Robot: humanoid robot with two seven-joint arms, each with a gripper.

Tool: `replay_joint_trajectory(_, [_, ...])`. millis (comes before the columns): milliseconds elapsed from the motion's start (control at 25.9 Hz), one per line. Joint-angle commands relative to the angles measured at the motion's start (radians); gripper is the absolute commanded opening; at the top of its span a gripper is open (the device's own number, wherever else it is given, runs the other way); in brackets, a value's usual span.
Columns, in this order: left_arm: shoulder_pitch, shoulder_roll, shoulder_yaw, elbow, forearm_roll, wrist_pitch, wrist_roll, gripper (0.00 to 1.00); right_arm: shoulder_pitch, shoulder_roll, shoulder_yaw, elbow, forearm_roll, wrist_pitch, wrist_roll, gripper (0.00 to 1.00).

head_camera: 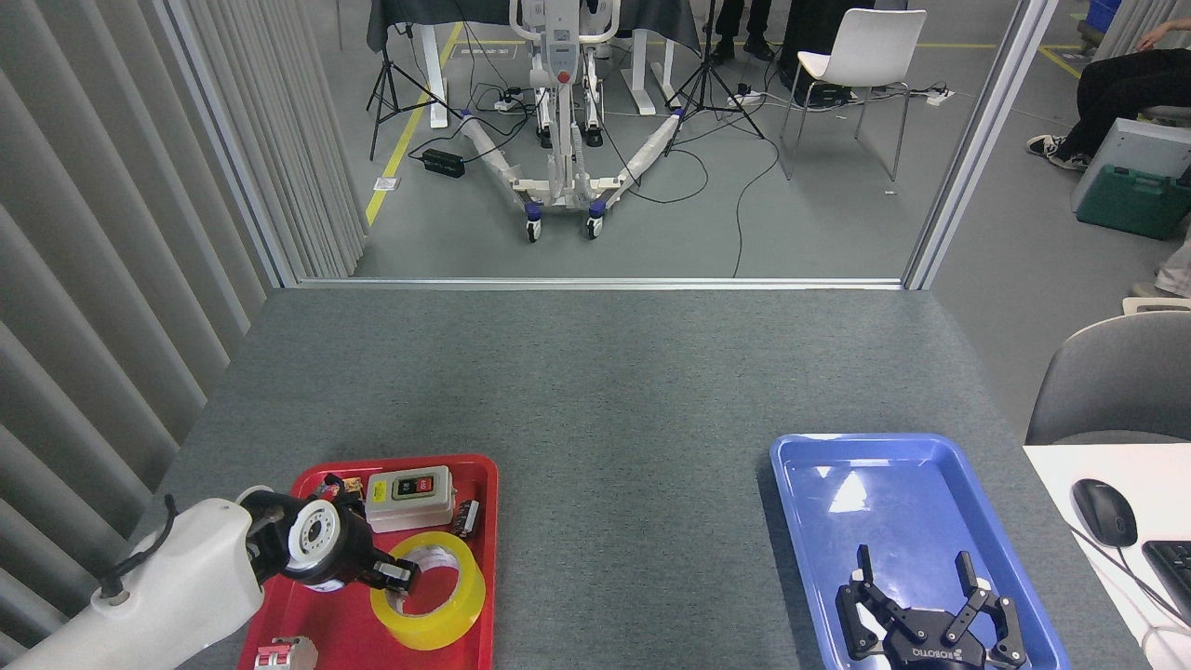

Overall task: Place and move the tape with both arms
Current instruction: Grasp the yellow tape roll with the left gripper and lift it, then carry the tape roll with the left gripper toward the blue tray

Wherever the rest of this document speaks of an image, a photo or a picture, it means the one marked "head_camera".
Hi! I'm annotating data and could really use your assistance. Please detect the standing person's leg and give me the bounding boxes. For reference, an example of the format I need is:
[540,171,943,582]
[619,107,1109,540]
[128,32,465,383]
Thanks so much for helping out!
[1131,223,1191,301]

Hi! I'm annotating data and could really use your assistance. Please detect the white block with red part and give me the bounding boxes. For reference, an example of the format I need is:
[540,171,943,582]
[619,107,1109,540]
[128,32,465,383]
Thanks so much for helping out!
[253,636,319,670]

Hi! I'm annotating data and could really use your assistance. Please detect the blue bin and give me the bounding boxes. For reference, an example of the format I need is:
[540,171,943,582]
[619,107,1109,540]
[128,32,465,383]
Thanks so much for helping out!
[1079,0,1122,52]

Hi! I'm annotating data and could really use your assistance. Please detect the seated person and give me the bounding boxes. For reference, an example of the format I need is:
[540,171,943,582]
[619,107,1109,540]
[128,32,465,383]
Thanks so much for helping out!
[1026,17,1191,172]

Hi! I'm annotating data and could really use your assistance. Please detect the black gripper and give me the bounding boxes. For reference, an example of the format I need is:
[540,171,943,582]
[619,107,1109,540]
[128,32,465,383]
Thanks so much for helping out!
[321,501,421,596]
[834,544,1028,670]

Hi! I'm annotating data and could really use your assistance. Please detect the red plastic tray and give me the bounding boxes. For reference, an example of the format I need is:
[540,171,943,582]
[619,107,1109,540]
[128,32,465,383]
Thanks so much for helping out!
[238,453,500,670]

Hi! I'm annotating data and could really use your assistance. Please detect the silver rail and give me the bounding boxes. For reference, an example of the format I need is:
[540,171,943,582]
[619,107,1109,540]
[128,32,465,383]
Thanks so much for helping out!
[296,276,905,291]

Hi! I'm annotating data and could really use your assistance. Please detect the white desk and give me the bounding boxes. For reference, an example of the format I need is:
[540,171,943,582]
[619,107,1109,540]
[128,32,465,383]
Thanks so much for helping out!
[1024,444,1191,670]

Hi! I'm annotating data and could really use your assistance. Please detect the person in black shoes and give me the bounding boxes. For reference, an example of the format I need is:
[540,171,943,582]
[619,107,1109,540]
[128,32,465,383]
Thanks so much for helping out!
[709,0,778,64]

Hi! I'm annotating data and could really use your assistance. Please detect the white stand on wheels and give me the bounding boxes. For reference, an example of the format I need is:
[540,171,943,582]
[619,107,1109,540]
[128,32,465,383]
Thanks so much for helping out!
[459,0,685,245]

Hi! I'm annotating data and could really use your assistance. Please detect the grey metal box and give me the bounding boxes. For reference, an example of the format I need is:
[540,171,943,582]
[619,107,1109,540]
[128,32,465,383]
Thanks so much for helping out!
[1070,118,1191,213]

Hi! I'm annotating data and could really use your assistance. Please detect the black push button orange cap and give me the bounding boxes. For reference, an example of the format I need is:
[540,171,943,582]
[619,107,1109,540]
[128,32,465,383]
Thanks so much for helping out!
[314,475,366,508]

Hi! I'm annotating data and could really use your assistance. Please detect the silver post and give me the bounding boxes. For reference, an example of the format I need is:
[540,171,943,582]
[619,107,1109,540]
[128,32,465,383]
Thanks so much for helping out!
[901,0,1062,291]
[154,0,301,289]

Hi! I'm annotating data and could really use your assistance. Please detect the grey office chair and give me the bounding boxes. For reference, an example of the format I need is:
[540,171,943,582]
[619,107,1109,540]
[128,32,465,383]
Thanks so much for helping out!
[1024,311,1191,446]

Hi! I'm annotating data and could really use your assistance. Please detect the yellow tape roll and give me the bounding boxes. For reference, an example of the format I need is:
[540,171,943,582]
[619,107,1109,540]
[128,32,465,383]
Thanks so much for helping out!
[369,531,487,651]

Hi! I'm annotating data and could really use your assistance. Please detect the grey switch box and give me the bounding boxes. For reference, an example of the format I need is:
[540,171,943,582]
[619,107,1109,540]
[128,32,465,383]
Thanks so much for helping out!
[364,465,458,533]

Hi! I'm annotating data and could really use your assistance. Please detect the green tool case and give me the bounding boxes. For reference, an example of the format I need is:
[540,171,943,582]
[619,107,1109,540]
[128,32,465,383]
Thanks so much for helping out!
[1077,165,1191,241]

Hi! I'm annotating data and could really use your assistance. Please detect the white chair metal legs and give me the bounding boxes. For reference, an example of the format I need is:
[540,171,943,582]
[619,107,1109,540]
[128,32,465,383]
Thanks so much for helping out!
[780,8,929,183]

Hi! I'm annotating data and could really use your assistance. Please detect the black computer mouse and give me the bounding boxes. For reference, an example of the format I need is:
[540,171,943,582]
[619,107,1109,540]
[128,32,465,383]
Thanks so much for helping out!
[1070,478,1139,548]

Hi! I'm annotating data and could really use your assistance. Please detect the black tripod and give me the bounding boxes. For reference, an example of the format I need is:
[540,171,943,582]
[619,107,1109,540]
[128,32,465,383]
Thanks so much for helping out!
[663,0,766,157]
[366,19,466,162]

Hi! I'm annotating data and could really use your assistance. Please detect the black keyboard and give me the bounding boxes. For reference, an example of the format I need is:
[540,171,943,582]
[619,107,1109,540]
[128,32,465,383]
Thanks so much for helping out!
[1141,540,1191,626]

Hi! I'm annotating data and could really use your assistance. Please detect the black floor cable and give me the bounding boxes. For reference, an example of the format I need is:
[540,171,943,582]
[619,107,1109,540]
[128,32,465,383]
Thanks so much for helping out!
[733,130,783,278]

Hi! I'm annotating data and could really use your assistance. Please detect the blue plastic tray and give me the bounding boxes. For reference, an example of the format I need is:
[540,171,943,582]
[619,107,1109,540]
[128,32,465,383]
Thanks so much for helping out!
[769,433,1071,670]

